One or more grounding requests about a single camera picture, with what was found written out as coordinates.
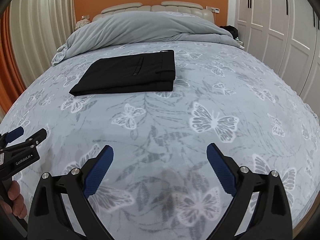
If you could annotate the white wall switch panel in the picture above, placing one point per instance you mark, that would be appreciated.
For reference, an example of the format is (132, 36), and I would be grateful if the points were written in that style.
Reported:
(215, 10)

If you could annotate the white nightstand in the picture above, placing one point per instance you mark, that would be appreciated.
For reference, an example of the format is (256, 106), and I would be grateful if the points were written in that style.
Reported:
(239, 42)

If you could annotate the butterfly print bed sheet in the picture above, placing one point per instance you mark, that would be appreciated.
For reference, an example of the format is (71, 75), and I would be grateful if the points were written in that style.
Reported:
(175, 120)

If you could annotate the white wardrobe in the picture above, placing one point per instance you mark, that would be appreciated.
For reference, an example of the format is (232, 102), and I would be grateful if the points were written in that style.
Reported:
(275, 30)

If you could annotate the beige padded headboard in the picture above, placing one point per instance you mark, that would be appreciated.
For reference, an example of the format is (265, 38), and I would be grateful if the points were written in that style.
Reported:
(180, 5)

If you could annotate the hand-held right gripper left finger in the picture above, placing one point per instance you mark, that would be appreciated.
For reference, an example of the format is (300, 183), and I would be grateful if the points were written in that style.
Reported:
(98, 172)

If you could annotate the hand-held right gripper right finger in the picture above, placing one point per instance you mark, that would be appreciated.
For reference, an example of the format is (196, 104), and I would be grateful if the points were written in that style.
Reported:
(221, 170)

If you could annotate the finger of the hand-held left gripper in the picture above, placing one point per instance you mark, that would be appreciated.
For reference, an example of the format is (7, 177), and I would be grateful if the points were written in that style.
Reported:
(37, 136)
(15, 132)

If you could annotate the person's left hand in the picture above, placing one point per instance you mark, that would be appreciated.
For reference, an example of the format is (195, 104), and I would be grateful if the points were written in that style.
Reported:
(16, 200)

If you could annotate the cream pleated curtain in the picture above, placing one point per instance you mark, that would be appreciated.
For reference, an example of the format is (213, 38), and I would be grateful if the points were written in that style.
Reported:
(37, 30)

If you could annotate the black pants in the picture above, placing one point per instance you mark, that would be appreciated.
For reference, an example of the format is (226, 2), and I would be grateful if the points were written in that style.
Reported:
(125, 72)

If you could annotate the grey duvet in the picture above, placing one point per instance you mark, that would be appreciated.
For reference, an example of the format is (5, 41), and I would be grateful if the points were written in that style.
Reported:
(137, 27)

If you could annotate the black bag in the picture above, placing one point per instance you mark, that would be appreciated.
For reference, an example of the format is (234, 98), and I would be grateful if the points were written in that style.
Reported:
(231, 30)

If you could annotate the white fluffy decoration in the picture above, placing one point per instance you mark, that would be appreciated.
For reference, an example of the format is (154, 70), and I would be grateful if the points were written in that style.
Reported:
(81, 24)

